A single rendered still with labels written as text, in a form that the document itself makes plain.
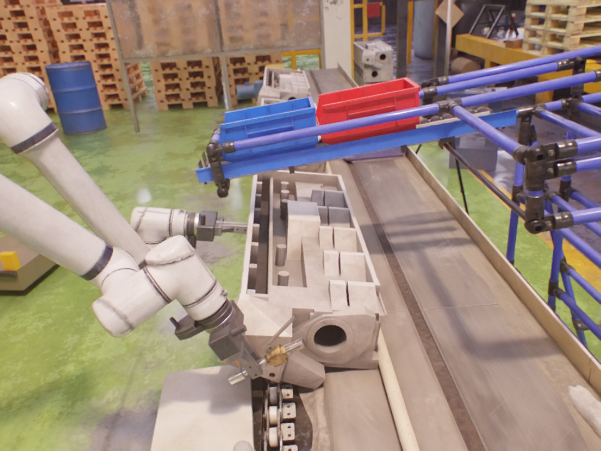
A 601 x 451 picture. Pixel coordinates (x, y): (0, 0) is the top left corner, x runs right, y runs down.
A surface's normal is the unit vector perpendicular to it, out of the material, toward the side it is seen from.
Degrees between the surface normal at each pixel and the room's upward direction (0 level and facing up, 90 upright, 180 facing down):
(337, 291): 22
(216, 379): 0
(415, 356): 0
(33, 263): 90
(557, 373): 1
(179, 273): 81
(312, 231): 45
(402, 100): 92
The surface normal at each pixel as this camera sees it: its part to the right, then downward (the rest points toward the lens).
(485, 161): -0.39, 0.41
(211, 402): -0.07, -0.90
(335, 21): 0.04, 0.42
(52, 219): 0.77, -0.28
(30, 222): 0.55, 0.21
